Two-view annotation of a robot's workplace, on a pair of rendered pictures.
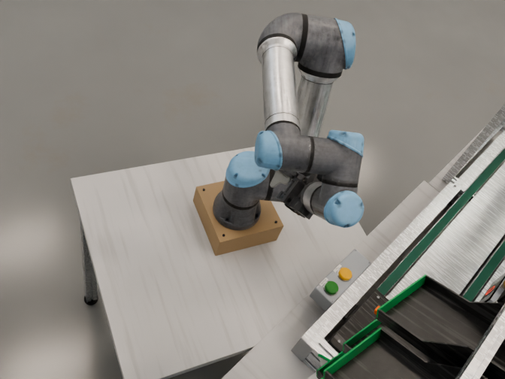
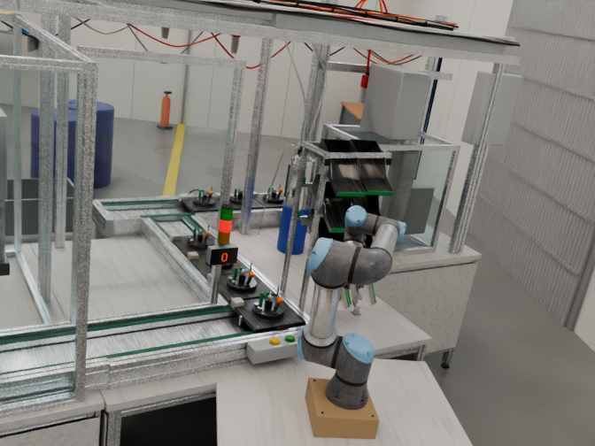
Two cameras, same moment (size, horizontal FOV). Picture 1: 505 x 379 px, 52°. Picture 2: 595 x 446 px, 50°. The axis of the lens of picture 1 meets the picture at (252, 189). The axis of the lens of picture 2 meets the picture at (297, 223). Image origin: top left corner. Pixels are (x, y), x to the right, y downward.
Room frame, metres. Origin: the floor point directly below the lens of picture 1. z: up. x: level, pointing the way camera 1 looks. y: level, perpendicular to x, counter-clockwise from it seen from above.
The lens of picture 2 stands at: (2.81, 0.72, 2.26)
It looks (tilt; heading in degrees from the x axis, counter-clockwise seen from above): 20 degrees down; 209
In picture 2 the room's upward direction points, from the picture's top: 9 degrees clockwise
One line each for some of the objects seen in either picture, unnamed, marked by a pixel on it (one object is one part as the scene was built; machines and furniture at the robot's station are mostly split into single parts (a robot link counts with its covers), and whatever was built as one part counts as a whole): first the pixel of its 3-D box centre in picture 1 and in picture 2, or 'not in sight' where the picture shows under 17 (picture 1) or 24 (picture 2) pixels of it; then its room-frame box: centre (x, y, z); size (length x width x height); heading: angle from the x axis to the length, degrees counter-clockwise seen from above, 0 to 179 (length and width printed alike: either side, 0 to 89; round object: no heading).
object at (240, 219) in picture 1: (239, 201); (349, 384); (0.97, 0.03, 0.99); 0.15 x 0.15 x 0.10
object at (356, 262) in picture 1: (340, 279); (274, 349); (0.88, -0.35, 0.93); 0.21 x 0.07 x 0.06; 153
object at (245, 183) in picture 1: (248, 177); (354, 356); (0.98, 0.02, 1.11); 0.13 x 0.12 x 0.14; 107
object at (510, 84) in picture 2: not in sight; (476, 165); (-1.09, -0.23, 1.42); 0.30 x 0.09 x 1.13; 153
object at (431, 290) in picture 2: not in sight; (370, 300); (-0.83, -0.63, 0.43); 1.11 x 0.68 x 0.86; 153
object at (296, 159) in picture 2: not in sight; (301, 173); (-0.19, -0.94, 1.32); 0.14 x 0.14 x 0.38
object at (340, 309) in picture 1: (387, 260); (222, 351); (1.02, -0.49, 0.91); 0.89 x 0.06 x 0.11; 153
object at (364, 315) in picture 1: (385, 345); (267, 313); (0.70, -0.50, 0.96); 0.24 x 0.24 x 0.02; 63
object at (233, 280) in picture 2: not in sight; (242, 277); (0.59, -0.73, 1.01); 0.24 x 0.24 x 0.13; 63
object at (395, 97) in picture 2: not in sight; (390, 145); (-0.67, -0.64, 1.50); 0.38 x 0.21 x 0.88; 63
